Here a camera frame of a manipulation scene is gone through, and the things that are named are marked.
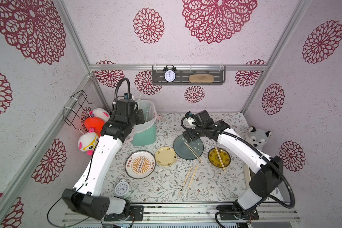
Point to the red plush toy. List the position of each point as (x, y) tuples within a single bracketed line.
[(94, 125)]

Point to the yellow black patterned plate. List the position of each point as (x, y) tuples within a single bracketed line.
[(214, 160)]

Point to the white plush with yellow glasses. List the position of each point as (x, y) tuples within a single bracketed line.
[(88, 142)]

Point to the wooden brush on shelf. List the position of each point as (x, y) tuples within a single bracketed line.
[(201, 78)]

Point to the dark green glass plate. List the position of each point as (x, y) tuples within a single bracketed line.
[(183, 151)]

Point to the black wire wall basket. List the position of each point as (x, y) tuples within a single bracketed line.
[(72, 114)]

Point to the grey wall shelf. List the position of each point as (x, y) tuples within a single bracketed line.
[(183, 76)]

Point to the white orange patterned plate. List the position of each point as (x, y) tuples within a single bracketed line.
[(140, 164)]

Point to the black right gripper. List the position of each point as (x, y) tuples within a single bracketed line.
[(190, 135)]

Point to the white alarm clock on table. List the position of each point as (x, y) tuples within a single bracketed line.
[(123, 189)]

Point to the grey husky plush toy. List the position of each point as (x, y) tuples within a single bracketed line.
[(257, 137)]

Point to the disposable chopsticks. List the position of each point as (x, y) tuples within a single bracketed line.
[(185, 180), (194, 153), (192, 178), (221, 161)]

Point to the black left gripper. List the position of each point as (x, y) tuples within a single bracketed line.
[(141, 120)]

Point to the small pale yellow plate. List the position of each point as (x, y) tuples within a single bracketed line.
[(165, 156)]

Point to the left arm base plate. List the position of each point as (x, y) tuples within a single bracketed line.
[(130, 213)]

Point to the black alarm clock on shelf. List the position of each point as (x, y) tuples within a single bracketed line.
[(169, 73)]

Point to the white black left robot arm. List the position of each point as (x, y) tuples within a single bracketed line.
[(84, 198)]

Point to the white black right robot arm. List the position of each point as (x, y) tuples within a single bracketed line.
[(268, 171)]

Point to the green trash bin with bag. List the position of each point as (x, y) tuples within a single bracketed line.
[(145, 134)]

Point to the white green rectangular tray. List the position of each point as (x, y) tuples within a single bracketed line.
[(247, 173)]

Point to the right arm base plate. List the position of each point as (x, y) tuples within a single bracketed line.
[(235, 212)]

